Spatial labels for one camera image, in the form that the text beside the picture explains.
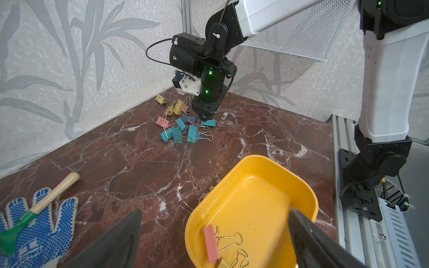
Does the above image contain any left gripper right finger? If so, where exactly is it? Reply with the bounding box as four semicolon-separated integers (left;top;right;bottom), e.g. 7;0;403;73
288;209;366;268

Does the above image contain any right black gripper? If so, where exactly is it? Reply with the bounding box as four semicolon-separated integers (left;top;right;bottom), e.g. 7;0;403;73
192;57;238;121

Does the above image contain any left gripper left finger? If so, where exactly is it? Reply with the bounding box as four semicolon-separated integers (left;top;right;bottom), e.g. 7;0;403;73
61;209;142;268

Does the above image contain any teal binder clip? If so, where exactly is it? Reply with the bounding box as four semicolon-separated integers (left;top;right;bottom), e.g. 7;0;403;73
200;119;217;128
160;127;174;142
187;125;213;144
172;127;183;144

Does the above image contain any yellow plastic storage tray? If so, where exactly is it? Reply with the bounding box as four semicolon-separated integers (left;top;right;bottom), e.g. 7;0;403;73
185;155;319;268

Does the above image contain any pink binder clip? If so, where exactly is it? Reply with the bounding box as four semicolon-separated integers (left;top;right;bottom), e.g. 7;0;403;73
156;116;172;130
203;224;244;264
182;105;191;115

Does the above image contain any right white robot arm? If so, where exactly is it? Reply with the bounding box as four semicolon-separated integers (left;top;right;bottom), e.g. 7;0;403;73
205;1;429;221

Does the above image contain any blue binder clip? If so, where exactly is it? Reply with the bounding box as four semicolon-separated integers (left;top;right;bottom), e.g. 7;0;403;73
181;116;196;125

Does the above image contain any blue dotted work glove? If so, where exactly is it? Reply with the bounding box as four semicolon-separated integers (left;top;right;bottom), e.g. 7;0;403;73
1;197;79;268

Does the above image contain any aluminium front rail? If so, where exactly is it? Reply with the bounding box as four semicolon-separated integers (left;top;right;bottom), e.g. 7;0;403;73
328;113;423;268

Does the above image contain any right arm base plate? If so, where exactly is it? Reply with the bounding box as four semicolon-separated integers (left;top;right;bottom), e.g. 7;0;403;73
338;149;383;222

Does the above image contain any green wooden-handled garden tool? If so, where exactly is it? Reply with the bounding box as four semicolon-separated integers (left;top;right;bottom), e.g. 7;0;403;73
1;172;80;256

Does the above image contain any white wire mesh basket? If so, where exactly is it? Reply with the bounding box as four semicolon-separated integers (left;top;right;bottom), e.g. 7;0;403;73
242;1;355;63

